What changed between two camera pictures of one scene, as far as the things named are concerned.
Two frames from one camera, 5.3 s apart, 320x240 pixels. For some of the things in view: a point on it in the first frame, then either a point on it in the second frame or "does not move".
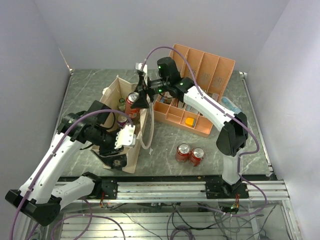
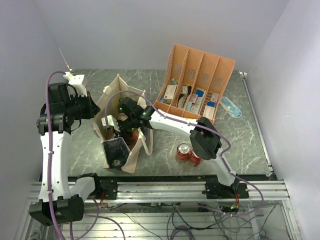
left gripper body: (108, 147) to (81, 107)
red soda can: (182, 152) does not move
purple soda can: (121, 119) does not move
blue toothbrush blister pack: (226, 103) does not move
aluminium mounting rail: (230, 190) does not move
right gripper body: (153, 87) to (126, 126)
